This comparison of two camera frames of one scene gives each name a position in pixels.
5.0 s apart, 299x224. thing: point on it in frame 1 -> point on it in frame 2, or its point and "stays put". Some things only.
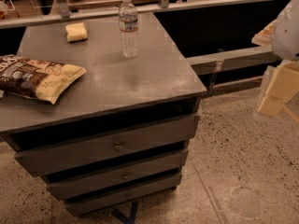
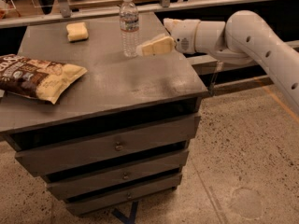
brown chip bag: (37, 79) stays put
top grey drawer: (105, 146) stays put
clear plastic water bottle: (128, 22) stays put
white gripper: (287, 33) -> (184, 35)
